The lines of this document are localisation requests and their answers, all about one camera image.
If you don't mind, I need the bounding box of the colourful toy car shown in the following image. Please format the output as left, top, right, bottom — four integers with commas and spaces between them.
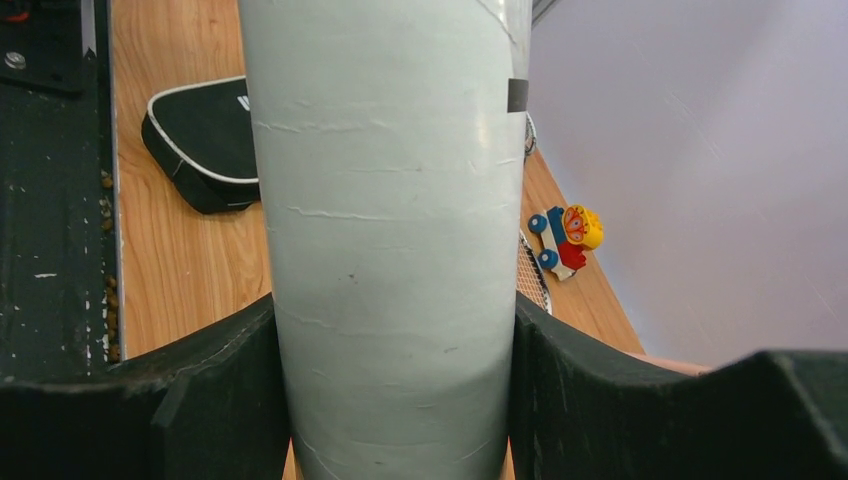
527, 204, 604, 281

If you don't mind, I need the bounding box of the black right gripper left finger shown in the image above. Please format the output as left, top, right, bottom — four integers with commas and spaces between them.
1, 296, 290, 479

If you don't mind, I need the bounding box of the black racket cover bag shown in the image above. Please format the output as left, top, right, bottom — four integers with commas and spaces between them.
141, 75, 260, 215

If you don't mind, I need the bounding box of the white shuttlecock tube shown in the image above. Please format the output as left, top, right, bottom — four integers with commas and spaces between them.
239, 1, 532, 479

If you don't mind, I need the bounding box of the black table edge strip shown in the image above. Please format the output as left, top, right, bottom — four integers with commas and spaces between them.
1, 1, 121, 382

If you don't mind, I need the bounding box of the white racket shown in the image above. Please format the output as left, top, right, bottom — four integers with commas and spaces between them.
516, 230, 553, 314
524, 113, 537, 159

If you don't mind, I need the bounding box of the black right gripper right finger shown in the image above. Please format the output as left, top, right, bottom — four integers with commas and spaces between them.
509, 296, 847, 479

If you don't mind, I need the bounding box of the pink music stand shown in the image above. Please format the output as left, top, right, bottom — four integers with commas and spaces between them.
627, 352, 713, 376

